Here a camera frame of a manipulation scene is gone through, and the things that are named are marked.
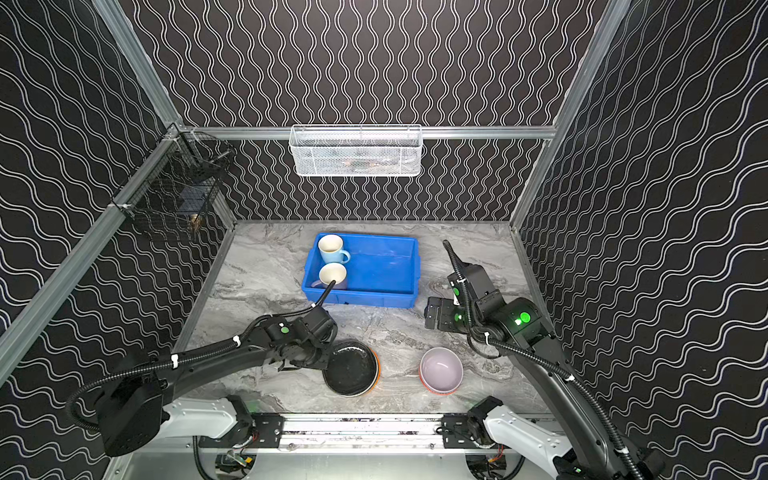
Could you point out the light blue mug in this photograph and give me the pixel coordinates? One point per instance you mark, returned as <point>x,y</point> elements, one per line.
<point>331,248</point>

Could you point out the purple cream mug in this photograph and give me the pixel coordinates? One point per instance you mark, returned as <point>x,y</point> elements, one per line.
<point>332,273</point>

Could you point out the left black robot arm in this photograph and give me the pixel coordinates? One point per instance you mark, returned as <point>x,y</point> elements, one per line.
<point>132,407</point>

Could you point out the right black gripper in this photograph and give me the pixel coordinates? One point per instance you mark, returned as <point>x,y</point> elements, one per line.
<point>441,312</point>

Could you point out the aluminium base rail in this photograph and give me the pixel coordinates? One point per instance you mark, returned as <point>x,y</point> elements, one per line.
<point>396,433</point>

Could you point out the blue plastic bin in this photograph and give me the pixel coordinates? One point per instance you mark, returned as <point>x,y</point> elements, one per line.
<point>384,271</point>

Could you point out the lavender bowl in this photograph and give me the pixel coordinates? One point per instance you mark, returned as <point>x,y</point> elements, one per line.
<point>441,371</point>

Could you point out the white wire mesh basket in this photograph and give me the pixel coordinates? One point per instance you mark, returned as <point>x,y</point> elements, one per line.
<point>360,150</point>

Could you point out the black glossy plate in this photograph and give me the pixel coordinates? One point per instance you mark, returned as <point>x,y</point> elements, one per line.
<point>350,369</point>

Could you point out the orange plate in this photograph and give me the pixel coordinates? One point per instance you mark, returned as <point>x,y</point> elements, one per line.
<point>377,374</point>

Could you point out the black wire basket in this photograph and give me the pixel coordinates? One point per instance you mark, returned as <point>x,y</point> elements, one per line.
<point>179,200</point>

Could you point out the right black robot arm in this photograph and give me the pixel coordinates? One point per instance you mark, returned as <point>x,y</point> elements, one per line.
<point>590,445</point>

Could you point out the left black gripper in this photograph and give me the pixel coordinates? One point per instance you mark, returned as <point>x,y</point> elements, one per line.
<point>303,354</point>

